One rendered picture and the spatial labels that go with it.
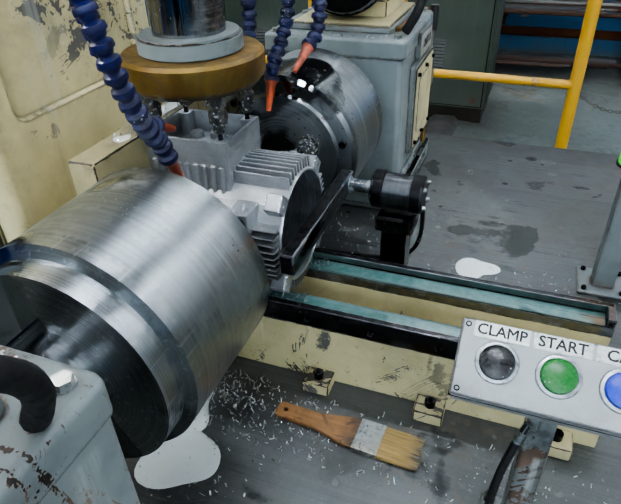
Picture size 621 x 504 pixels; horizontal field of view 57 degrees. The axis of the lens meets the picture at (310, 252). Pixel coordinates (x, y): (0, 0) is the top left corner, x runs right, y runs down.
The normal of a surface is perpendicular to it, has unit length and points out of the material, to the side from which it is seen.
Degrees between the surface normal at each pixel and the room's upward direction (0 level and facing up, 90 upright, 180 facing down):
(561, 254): 0
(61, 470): 90
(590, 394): 38
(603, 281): 90
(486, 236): 0
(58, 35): 90
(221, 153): 90
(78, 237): 6
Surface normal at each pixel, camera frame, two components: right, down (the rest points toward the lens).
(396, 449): -0.02, -0.81
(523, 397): -0.24, -0.33
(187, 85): 0.07, 0.55
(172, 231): 0.47, -0.61
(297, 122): -0.36, 0.53
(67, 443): 0.93, 0.18
